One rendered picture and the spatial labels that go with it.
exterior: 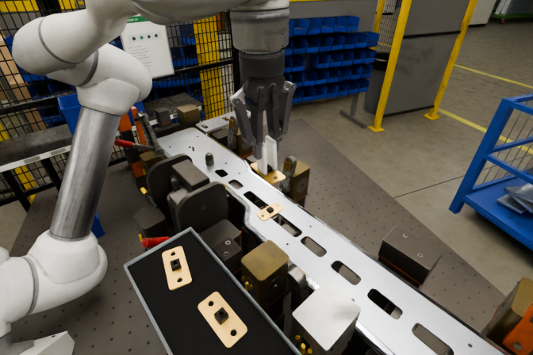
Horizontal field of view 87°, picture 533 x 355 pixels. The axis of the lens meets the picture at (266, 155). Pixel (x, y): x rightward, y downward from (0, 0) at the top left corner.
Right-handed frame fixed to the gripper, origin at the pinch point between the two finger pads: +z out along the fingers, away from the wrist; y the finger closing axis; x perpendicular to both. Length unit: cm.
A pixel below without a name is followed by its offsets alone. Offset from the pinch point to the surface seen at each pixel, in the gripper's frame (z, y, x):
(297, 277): 20.5, -2.7, -14.1
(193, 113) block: 22, 12, 84
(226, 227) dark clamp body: 21.8, -8.0, 7.7
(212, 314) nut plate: 14.4, -20.3, -14.8
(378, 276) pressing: 31.6, 18.4, -18.7
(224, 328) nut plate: 14.5, -19.6, -17.8
